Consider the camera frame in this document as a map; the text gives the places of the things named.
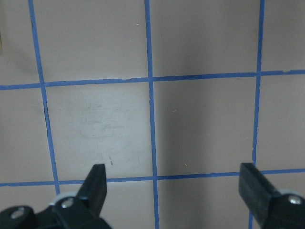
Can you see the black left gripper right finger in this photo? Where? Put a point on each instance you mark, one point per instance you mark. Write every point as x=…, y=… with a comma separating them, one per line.
x=271, y=208

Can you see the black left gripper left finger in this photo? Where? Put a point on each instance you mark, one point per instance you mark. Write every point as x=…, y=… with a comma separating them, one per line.
x=67, y=211

